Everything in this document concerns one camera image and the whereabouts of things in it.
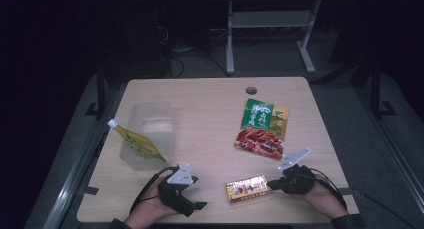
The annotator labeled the black floor cable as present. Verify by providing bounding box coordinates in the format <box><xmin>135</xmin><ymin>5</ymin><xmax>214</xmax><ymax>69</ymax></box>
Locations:
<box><xmin>159</xmin><ymin>48</ymin><xmax>231</xmax><ymax>79</ymax></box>

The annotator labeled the gold and red small box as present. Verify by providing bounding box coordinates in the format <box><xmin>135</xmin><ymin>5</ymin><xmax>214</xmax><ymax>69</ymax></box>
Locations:
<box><xmin>225</xmin><ymin>174</ymin><xmax>272</xmax><ymax>205</ymax></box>

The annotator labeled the thin black cable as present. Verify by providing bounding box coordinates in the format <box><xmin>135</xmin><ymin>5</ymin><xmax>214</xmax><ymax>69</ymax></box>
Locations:
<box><xmin>360</xmin><ymin>192</ymin><xmax>419</xmax><ymax>229</ymax></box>

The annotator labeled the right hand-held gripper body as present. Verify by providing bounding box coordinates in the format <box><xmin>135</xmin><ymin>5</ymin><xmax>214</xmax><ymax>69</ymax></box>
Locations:
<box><xmin>274</xmin><ymin>147</ymin><xmax>316</xmax><ymax>196</ymax></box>

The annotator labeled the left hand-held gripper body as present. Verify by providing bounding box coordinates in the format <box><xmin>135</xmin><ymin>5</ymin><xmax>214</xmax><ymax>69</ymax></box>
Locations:
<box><xmin>157</xmin><ymin>162</ymin><xmax>201</xmax><ymax>218</ymax></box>

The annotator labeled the black metal stand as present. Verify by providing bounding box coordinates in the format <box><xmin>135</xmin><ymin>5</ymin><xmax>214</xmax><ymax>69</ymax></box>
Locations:
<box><xmin>84</xmin><ymin>65</ymin><xmax>108</xmax><ymax>120</ymax></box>
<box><xmin>369</xmin><ymin>58</ymin><xmax>398</xmax><ymax>120</ymax></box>

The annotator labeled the yellow spouted pouch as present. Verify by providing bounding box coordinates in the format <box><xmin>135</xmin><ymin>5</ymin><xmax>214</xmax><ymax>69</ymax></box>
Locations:
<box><xmin>107</xmin><ymin>118</ymin><xmax>168</xmax><ymax>164</ymax></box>

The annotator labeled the white metal table frame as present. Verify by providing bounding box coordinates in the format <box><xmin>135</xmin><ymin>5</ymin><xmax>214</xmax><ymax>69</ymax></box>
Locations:
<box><xmin>225</xmin><ymin>0</ymin><xmax>323</xmax><ymax>75</ymax></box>

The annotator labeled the aluminium rail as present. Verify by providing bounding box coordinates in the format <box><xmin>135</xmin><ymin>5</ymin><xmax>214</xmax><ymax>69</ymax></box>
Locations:
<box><xmin>41</xmin><ymin>132</ymin><xmax>108</xmax><ymax>229</ymax></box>
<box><xmin>374</xmin><ymin>120</ymin><xmax>424</xmax><ymax>205</ymax></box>

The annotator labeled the person's left hand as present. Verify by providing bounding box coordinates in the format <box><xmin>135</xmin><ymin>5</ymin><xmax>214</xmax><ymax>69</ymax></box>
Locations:
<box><xmin>124</xmin><ymin>177</ymin><xmax>182</xmax><ymax>229</ymax></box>

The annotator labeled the clear plastic container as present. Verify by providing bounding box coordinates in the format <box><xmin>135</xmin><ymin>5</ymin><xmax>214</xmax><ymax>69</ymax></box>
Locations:
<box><xmin>119</xmin><ymin>100</ymin><xmax>178</xmax><ymax>172</ymax></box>

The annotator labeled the person's right hand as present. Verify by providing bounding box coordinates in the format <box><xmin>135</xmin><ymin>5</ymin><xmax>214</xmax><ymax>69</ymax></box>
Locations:
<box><xmin>292</xmin><ymin>173</ymin><xmax>348</xmax><ymax>220</ymax></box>

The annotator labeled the green and red snack packet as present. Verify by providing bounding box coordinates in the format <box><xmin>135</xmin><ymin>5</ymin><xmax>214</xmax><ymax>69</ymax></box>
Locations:
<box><xmin>233</xmin><ymin>98</ymin><xmax>290</xmax><ymax>161</ymax></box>

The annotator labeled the grey table bracket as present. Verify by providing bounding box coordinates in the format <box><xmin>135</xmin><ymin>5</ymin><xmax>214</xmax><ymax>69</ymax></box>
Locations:
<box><xmin>78</xmin><ymin>186</ymin><xmax>100</xmax><ymax>197</ymax></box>
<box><xmin>338</xmin><ymin>186</ymin><xmax>363</xmax><ymax>197</ymax></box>

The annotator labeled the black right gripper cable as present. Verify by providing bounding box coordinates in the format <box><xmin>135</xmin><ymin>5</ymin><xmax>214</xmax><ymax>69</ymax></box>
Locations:
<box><xmin>308</xmin><ymin>167</ymin><xmax>348</xmax><ymax>210</ymax></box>

